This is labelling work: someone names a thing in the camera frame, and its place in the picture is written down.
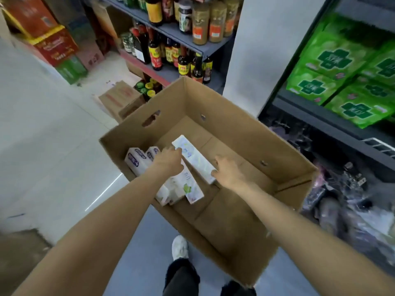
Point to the pile of dark plastic-wrapped goods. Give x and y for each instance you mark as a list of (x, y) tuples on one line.
[(348, 200)]

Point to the person's left leg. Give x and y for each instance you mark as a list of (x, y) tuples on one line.
[(181, 279)]

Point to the row of dark sauce bottles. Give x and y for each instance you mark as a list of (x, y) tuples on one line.
[(156, 53)]

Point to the white blue-print tissue pack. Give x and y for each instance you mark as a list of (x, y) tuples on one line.
[(135, 160), (152, 152)]

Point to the pink carton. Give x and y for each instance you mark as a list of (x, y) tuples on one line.
[(90, 53)]

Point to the plain white tissue pack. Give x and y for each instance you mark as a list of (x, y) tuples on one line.
[(168, 192)]

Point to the glass jar with black lid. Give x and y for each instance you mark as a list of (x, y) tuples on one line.
[(185, 17)]

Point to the person's right hand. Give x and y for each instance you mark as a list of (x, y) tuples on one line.
[(230, 175)]

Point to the dark bottle with red label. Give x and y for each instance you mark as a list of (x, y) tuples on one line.
[(168, 8)]

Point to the dark metal shelf unit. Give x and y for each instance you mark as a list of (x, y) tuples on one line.
[(333, 123)]

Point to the white green-leaf tissue pack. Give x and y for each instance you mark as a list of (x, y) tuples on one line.
[(189, 186)]

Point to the tan jar with orange label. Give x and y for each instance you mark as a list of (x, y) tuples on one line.
[(217, 22), (200, 25), (230, 16)]

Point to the person's white left shoe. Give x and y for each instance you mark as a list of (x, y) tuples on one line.
[(180, 248)]

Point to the green carton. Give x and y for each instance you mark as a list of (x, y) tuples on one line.
[(71, 70)]

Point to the stack of green packets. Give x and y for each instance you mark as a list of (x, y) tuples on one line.
[(342, 73)]

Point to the cluster of yellow-green capped bottles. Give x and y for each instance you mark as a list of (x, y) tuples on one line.
[(148, 86)]

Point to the dark bottle with yellow label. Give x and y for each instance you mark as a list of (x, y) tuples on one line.
[(154, 10)]

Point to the small brown cardboard box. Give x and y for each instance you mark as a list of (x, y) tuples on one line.
[(118, 100)]

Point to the person's left fingers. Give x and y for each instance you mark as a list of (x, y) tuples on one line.
[(172, 150)]

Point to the person's leg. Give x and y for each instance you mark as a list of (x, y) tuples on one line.
[(181, 279), (237, 289)]

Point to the white floral tissue pack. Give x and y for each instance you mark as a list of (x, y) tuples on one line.
[(195, 158)]

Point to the green bottles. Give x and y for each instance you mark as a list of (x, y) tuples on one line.
[(134, 1)]

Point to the person's right leg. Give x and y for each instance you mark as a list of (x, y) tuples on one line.
[(237, 289)]

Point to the person's right forearm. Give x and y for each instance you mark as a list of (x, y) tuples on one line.
[(308, 240)]

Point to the grey metal shelf unit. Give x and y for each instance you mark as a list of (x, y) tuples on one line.
[(172, 31)]

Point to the person's right thumb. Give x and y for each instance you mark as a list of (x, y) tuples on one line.
[(215, 173)]

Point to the person's left forearm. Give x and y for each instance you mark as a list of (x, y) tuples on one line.
[(92, 240)]

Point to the red carton with yellow band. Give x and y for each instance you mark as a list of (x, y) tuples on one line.
[(55, 47)]

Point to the large open cardboard box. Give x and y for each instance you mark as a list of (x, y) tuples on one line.
[(234, 212)]

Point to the person's left hand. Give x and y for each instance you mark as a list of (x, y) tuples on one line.
[(168, 163)]

